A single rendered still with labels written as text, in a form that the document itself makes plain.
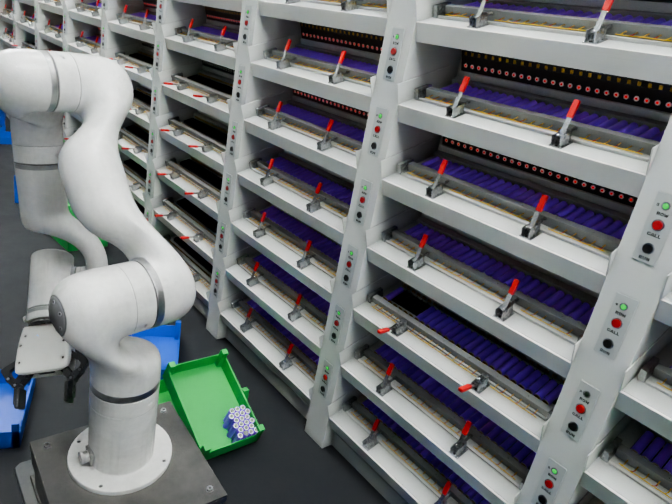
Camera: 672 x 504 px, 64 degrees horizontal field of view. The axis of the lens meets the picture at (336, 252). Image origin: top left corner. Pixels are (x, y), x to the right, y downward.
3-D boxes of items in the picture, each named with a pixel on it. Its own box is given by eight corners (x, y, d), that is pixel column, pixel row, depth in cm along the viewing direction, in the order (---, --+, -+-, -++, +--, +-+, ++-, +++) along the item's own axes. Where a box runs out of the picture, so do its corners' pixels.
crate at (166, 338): (176, 383, 188) (178, 364, 186) (114, 382, 183) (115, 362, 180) (179, 337, 215) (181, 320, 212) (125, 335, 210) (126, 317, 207)
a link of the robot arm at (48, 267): (78, 316, 119) (31, 318, 116) (80, 261, 124) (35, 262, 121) (73, 303, 112) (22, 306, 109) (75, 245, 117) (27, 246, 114)
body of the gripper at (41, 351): (14, 319, 109) (9, 374, 105) (67, 312, 110) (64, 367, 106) (31, 329, 116) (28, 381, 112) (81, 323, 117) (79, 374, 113)
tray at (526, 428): (538, 454, 115) (543, 425, 110) (353, 320, 156) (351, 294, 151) (589, 403, 125) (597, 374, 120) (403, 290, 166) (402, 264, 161)
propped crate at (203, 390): (256, 441, 170) (265, 429, 165) (197, 463, 156) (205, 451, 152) (219, 361, 183) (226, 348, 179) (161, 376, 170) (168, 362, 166)
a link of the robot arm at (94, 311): (172, 387, 99) (184, 275, 89) (69, 429, 86) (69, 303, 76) (139, 352, 106) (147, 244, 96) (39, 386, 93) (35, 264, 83)
